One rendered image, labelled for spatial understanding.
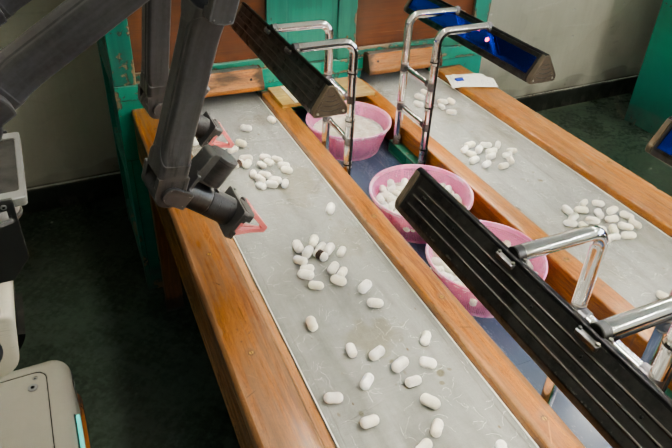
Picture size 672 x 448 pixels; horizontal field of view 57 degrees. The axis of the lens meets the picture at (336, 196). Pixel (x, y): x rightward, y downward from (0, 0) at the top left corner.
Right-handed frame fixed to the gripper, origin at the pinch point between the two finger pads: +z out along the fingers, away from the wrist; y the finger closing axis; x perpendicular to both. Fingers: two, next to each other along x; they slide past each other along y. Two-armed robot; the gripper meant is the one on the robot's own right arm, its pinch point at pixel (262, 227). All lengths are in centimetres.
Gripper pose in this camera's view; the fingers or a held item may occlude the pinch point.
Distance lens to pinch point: 126.8
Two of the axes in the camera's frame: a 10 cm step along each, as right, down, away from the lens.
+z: 6.7, 3.9, 6.3
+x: -6.3, 7.6, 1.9
